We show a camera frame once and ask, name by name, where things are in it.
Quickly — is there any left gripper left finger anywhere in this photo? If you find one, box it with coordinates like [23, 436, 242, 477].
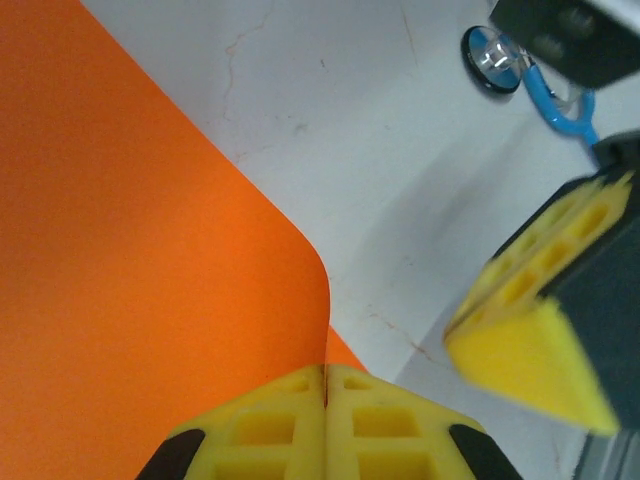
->
[134, 364, 327, 480]

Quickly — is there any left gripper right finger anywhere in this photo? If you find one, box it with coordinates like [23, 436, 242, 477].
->
[325, 364, 521, 480]

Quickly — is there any orange paper sheet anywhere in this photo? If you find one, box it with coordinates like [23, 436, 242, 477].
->
[0, 0, 371, 480]

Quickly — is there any blue stethoscope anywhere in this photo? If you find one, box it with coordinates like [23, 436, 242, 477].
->
[460, 24, 601, 151]

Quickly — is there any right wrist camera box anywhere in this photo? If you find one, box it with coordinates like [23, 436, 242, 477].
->
[488, 0, 640, 91]

